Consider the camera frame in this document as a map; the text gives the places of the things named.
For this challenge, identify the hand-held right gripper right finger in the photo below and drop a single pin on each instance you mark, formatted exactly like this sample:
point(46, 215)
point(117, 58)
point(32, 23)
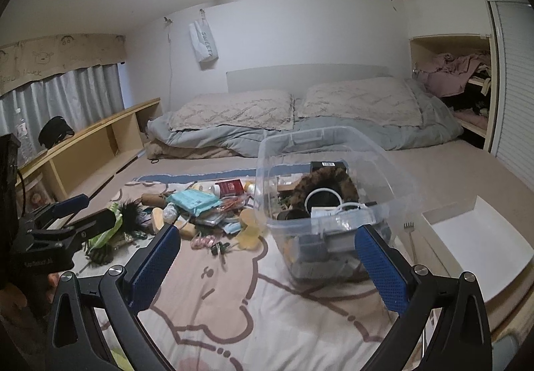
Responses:
point(381, 271)

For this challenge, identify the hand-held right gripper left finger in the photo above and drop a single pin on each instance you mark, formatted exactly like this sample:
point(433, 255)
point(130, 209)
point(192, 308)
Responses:
point(154, 262)

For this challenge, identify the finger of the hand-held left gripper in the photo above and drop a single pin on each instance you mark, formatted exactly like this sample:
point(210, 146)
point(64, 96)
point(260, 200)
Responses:
point(96, 225)
point(73, 204)

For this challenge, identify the clear plastic storage bin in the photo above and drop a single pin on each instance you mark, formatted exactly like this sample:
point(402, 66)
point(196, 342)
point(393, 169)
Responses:
point(283, 154)

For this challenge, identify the green polka-dot pouch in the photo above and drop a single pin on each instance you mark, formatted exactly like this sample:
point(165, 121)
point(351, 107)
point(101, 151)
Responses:
point(104, 235)

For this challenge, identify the wooden bedside shelf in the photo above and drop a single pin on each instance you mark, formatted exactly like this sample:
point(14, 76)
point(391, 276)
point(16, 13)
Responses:
point(62, 179)

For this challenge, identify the black feather duster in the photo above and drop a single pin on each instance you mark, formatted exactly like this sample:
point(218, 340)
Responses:
point(133, 214)

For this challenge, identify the oval wooden box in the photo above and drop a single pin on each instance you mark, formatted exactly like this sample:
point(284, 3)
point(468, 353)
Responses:
point(158, 220)

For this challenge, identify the round wooden piece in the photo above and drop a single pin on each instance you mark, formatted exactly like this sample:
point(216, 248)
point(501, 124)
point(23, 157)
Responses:
point(185, 229)

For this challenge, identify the white yarn ball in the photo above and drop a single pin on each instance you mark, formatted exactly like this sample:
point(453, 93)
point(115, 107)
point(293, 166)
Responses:
point(171, 212)

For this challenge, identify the green clothespin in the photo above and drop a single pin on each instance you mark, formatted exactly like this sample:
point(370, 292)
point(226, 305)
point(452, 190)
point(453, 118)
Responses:
point(221, 249)

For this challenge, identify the teal wipes packet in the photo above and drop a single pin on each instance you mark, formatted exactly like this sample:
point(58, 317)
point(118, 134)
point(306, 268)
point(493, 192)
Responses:
point(194, 200)

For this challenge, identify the black cloth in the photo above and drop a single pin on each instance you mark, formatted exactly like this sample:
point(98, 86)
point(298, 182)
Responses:
point(56, 131)

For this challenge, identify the clear water bottle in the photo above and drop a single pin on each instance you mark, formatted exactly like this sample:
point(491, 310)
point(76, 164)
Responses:
point(23, 141)

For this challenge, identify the printed blanket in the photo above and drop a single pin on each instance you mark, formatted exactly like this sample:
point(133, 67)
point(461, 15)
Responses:
point(233, 291)

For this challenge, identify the red rubber bands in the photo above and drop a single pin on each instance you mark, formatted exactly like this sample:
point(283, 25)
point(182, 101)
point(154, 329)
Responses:
point(233, 204)

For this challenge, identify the yellow plastic piece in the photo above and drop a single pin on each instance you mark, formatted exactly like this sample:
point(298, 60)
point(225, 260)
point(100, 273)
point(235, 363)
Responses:
point(250, 237)

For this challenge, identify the white bin lid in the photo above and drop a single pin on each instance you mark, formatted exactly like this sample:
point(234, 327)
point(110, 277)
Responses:
point(479, 241)

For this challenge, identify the red box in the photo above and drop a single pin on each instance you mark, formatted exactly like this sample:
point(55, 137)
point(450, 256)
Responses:
point(231, 188)

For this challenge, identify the grey curtain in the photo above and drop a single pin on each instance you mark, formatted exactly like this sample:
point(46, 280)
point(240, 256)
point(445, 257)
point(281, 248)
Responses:
point(83, 95)

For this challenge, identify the brown furry hat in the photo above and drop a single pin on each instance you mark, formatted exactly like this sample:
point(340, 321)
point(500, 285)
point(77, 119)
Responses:
point(308, 187)

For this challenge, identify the grey duvet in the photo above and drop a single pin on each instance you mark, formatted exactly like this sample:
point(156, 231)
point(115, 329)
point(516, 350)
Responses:
point(217, 141)

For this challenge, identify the beige printed valance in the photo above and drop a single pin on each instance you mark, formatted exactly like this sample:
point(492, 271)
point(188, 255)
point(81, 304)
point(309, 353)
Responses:
point(62, 51)

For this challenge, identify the beige textured pillow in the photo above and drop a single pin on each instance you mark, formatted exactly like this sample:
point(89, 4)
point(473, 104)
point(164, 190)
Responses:
point(233, 110)
point(358, 101)

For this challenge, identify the white hanging bag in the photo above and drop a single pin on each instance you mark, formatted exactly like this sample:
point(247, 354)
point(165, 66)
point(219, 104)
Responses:
point(204, 43)

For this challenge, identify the pile of clothes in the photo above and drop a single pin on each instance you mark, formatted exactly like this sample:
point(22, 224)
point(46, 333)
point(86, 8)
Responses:
point(450, 74)

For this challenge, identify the white headboard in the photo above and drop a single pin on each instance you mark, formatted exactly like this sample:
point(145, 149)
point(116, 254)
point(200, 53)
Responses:
point(292, 76)

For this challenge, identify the wooden closet niche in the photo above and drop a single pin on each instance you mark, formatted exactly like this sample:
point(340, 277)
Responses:
point(414, 58)

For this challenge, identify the white louvered door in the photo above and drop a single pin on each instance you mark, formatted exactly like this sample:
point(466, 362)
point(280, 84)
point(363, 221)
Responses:
point(513, 83)

